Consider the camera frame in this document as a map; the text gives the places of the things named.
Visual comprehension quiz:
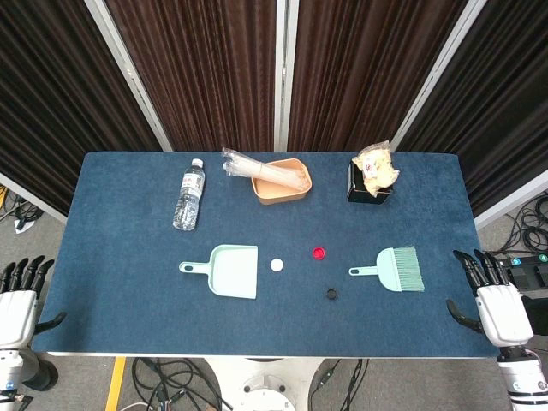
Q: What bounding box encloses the yellow floor tape strip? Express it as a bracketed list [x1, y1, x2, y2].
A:
[104, 357, 128, 411]

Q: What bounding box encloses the black cardboard box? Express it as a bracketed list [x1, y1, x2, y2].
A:
[346, 160, 393, 206]

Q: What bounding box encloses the black foot pedal board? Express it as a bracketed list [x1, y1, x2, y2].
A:
[487, 254, 548, 289]

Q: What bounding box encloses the black floor cable bundle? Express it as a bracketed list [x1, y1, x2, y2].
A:
[0, 188, 45, 224]
[311, 358, 370, 411]
[504, 192, 548, 259]
[130, 358, 232, 411]

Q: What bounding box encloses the mint green dustpan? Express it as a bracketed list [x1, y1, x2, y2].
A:
[178, 244, 259, 300]

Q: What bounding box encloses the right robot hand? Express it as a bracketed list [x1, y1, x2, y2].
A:
[445, 249, 535, 348]

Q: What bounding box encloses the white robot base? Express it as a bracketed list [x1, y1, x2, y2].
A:
[204, 357, 329, 411]

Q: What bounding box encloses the mint green hand broom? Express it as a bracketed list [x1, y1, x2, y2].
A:
[348, 246, 426, 293]

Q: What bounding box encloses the clear plastic water bottle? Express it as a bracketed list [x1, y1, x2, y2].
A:
[172, 158, 206, 232]

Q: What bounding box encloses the blue table mat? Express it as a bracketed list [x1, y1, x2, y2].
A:
[32, 150, 513, 359]

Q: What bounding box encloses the clear plastic cup stack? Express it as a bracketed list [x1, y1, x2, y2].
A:
[221, 147, 312, 192]

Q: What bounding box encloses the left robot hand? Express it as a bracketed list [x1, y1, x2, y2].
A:
[0, 255, 69, 350]

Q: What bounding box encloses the tan paper bowl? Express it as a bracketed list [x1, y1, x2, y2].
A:
[250, 158, 313, 206]

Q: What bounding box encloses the brown curtain partition panel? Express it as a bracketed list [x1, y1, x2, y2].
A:
[391, 0, 548, 231]
[0, 0, 173, 224]
[104, 0, 286, 152]
[284, 0, 472, 152]

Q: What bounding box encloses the yellow snack bag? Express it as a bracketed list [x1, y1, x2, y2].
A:
[351, 140, 401, 198]

